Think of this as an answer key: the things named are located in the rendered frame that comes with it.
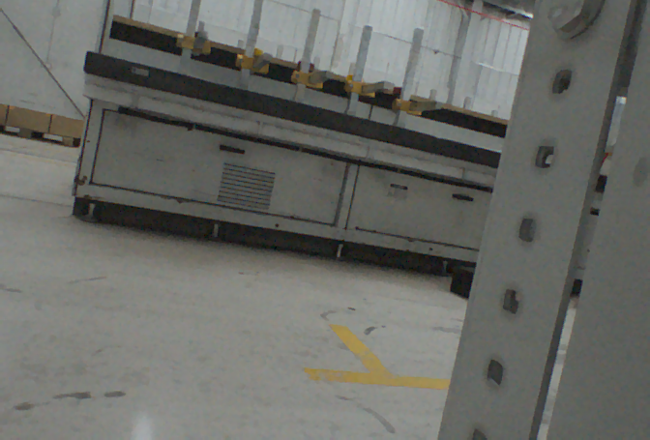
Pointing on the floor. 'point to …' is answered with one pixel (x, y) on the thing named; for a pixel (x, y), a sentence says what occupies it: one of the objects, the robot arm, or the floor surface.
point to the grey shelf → (567, 222)
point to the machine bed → (280, 174)
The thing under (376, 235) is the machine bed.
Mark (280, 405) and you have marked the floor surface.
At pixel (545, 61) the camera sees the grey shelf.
